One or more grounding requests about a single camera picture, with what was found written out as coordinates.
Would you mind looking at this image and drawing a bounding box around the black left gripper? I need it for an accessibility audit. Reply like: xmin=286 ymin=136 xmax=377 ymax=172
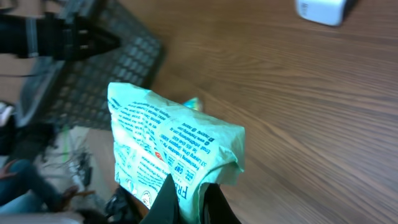
xmin=36 ymin=12 xmax=121 ymax=61

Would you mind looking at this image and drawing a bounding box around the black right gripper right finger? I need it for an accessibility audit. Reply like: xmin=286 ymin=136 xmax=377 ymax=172
xmin=203 ymin=184 xmax=241 ymax=224

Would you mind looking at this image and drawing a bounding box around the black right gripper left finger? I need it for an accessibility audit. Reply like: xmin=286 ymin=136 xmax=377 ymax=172
xmin=140 ymin=174 xmax=180 ymax=224

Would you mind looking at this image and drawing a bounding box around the teal wet wipes pack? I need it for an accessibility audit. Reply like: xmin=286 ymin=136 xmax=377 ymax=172
xmin=108 ymin=82 xmax=245 ymax=223

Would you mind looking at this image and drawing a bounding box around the white barcode scanner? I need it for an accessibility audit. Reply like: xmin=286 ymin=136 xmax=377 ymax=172
xmin=294 ymin=0 xmax=359 ymax=27

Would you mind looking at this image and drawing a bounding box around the dark grey plastic basket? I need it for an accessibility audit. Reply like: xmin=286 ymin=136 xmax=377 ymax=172
xmin=15 ymin=1 xmax=165 ymax=130

